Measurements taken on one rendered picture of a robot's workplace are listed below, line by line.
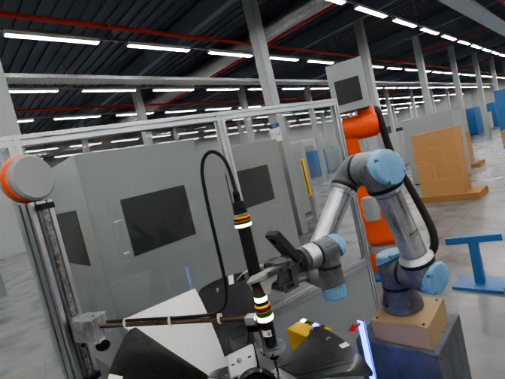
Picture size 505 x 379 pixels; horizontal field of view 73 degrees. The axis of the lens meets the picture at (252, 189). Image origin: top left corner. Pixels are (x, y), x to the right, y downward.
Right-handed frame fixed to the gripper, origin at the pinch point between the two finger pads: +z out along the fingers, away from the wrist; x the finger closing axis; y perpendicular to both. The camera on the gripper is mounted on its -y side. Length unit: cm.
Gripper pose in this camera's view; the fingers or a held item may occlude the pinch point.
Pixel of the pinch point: (245, 277)
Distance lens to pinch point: 90.2
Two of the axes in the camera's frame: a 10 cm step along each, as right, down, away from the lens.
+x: -5.6, 0.7, 8.3
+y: 2.2, 9.7, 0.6
